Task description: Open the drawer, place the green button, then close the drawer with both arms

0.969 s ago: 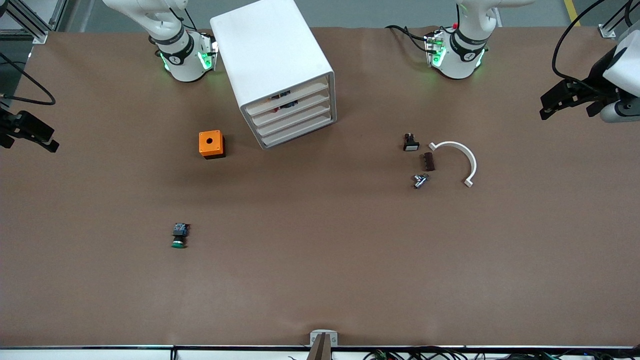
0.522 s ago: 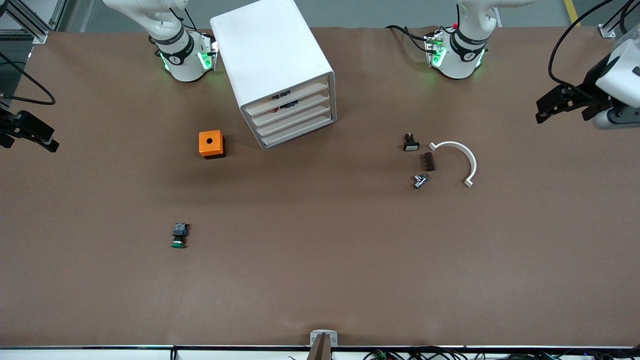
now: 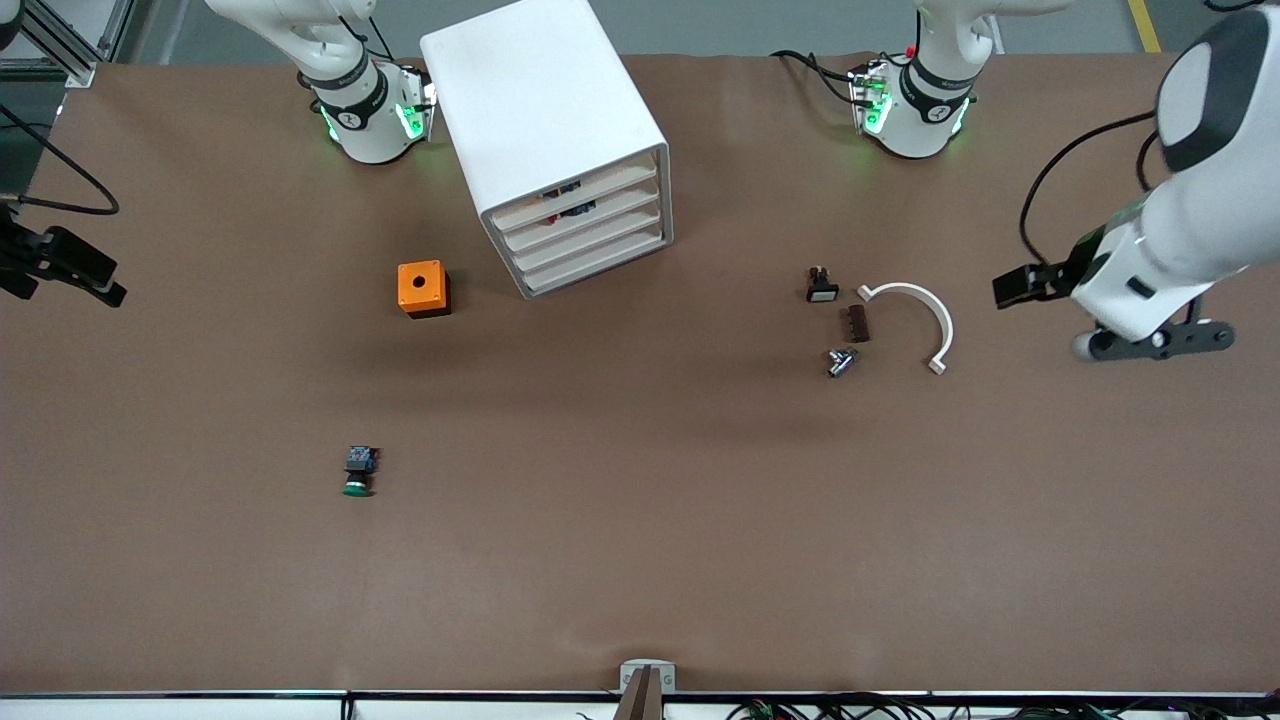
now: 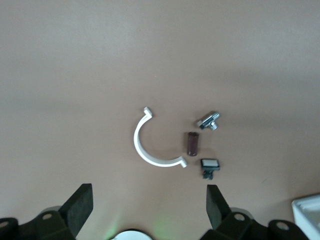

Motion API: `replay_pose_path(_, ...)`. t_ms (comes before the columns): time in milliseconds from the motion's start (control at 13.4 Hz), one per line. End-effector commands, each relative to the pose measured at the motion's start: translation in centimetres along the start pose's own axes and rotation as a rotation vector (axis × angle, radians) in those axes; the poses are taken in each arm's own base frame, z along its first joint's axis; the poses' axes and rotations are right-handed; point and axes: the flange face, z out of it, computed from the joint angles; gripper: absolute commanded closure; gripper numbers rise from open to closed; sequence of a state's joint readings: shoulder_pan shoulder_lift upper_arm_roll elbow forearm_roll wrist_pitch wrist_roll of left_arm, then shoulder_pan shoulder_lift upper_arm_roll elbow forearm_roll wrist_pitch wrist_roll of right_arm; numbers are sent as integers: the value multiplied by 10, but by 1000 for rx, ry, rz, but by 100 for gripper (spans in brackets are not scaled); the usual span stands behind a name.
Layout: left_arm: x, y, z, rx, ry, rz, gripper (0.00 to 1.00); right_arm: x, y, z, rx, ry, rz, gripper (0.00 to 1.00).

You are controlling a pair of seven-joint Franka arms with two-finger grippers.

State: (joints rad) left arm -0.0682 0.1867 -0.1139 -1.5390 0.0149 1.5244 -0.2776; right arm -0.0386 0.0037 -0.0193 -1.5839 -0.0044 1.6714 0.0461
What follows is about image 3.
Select green push button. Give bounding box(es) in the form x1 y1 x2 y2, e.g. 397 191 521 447
342 445 381 498

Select aluminium frame profile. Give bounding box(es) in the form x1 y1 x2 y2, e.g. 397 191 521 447
0 0 133 87

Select orange button box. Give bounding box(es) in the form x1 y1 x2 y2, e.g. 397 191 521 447
397 260 452 320

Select black base cable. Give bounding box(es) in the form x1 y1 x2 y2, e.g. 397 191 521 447
770 48 863 107
335 10 397 67

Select white plastic drawer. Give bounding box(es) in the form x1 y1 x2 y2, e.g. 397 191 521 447
510 207 665 273
490 163 661 233
520 228 668 295
500 185 663 253

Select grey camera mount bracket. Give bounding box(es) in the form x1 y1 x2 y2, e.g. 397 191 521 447
614 659 677 720

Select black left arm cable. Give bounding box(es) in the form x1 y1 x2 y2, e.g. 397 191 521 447
1019 110 1167 267

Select white drawer cabinet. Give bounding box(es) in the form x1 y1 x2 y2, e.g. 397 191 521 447
419 0 675 301

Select white curved bracket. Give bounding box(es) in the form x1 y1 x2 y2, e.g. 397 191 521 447
857 282 955 376

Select clear base connector box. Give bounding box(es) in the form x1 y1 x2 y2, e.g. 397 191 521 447
398 65 439 141
849 60 893 136

